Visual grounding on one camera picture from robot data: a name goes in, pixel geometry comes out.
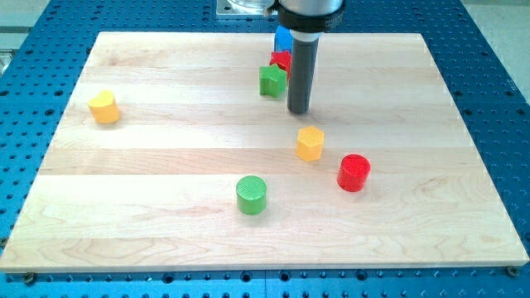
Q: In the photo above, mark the yellow hexagon block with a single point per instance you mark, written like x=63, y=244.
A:
x=309, y=143

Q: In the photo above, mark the green cylinder block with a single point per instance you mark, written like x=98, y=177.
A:
x=251, y=193

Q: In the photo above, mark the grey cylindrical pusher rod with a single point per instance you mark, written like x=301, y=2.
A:
x=303, y=63

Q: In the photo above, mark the yellow heart block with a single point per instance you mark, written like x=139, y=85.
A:
x=104, y=108

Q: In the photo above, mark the silver mounting plate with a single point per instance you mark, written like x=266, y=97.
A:
x=226, y=9

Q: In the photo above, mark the red star block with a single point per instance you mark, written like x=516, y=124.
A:
x=283, y=59

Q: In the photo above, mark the red cylinder block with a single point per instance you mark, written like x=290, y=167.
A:
x=353, y=172

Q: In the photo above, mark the light wooden board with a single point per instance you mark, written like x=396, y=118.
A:
x=156, y=190

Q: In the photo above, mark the blue block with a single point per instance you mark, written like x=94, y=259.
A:
x=282, y=39

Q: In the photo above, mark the green star block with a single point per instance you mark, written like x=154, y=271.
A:
x=272, y=80

